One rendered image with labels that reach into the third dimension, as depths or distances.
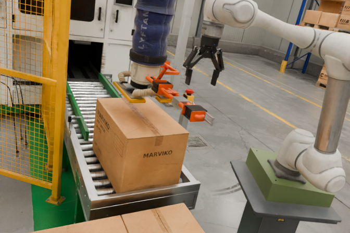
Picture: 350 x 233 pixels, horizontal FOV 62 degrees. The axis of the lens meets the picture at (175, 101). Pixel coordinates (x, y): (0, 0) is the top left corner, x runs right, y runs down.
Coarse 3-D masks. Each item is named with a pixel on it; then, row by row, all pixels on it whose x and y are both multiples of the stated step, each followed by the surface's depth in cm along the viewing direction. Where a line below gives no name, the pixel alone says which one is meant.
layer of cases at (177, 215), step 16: (160, 208) 168; (176, 208) 170; (80, 224) 146; (96, 224) 148; (112, 224) 150; (128, 224) 152; (144, 224) 154; (160, 224) 156; (176, 224) 158; (192, 224) 160
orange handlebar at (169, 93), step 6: (168, 66) 207; (168, 72) 192; (174, 72) 194; (150, 78) 169; (156, 78) 171; (162, 90) 153; (168, 90) 151; (174, 90) 153; (168, 96) 147; (180, 102) 138; (186, 102) 140
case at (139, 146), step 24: (96, 120) 203; (120, 120) 175; (144, 120) 181; (168, 120) 187; (96, 144) 205; (120, 144) 164; (144, 144) 162; (168, 144) 170; (120, 168) 165; (144, 168) 168; (168, 168) 178; (120, 192) 166
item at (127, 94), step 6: (114, 84) 188; (120, 84) 185; (120, 90) 178; (126, 90) 176; (132, 90) 172; (126, 96) 169; (132, 96) 168; (132, 102) 165; (138, 102) 166; (144, 102) 168
